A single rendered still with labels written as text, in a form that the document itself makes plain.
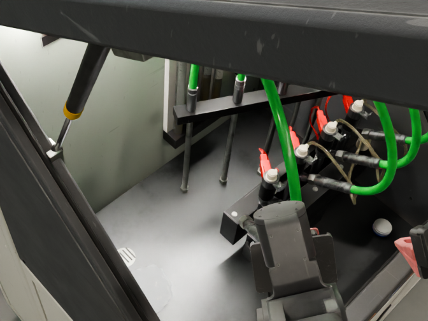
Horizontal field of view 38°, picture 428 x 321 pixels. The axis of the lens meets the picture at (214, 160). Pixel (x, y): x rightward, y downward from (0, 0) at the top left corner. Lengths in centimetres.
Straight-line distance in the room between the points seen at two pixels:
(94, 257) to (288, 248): 29
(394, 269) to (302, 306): 60
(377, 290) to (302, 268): 53
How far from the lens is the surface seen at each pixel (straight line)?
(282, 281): 65
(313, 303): 61
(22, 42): 88
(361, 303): 114
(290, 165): 75
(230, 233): 117
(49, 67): 94
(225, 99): 115
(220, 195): 134
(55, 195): 80
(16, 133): 79
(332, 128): 112
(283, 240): 64
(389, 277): 118
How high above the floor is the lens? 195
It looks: 54 degrees down
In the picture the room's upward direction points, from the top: 8 degrees clockwise
